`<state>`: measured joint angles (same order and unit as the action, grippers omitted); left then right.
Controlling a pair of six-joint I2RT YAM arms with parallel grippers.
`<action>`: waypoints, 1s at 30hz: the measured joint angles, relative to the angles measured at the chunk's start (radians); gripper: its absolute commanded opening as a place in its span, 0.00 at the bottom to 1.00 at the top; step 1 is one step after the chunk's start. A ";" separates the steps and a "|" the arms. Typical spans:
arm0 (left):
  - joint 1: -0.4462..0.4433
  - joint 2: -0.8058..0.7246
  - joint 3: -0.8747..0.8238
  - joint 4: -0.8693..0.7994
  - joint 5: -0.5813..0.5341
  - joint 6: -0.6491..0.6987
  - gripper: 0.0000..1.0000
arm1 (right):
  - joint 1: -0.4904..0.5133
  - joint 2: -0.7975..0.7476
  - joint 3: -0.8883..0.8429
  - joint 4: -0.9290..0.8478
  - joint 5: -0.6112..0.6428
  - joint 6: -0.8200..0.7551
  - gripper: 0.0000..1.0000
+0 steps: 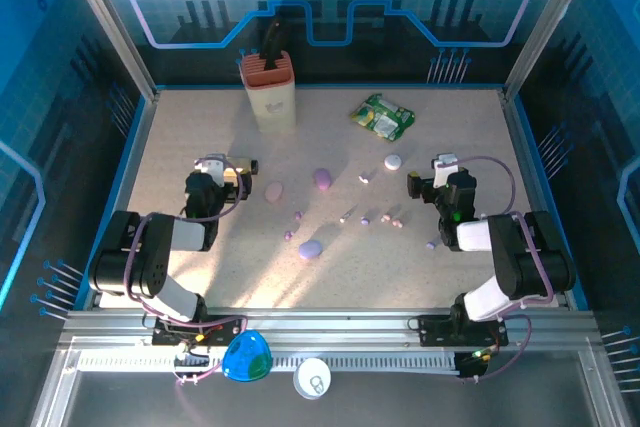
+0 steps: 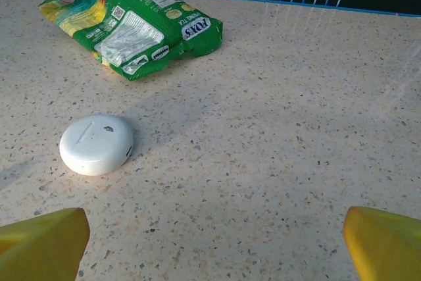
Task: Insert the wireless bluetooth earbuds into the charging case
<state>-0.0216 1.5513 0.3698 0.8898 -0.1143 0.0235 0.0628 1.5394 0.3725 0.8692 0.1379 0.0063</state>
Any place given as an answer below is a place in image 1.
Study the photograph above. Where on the white earbud case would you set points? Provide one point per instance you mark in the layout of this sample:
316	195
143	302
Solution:
393	162

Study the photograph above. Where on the pink earbud case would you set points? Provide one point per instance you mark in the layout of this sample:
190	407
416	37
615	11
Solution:
273	192

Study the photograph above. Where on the white stem earbud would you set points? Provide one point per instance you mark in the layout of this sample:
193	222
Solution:
364	178
343	219

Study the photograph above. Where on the purple earbud case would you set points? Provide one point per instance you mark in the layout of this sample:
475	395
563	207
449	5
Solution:
323	179

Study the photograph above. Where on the lavender earbud case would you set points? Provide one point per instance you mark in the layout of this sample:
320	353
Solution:
310	249

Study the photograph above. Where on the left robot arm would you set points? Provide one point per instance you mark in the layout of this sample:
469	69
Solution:
140	257

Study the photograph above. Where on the cream knife block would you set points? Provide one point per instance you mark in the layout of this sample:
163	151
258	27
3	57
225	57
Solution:
272	107

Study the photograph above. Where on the green snack bag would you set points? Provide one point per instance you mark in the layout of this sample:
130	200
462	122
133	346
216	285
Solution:
382	117

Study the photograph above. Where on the white round cap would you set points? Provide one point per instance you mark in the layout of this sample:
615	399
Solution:
312	378

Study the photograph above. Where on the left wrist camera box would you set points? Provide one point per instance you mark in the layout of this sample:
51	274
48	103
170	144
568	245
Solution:
216	167

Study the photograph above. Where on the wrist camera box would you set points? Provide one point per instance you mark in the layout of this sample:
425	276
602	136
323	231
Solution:
216	167
444	169

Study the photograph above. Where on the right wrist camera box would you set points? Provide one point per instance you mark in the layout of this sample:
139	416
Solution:
444	169

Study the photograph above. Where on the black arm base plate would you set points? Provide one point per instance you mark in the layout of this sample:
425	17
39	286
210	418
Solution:
440	332
225	332

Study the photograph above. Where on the aluminium frame post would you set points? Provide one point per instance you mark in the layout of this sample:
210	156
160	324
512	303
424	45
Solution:
107	22
550	22

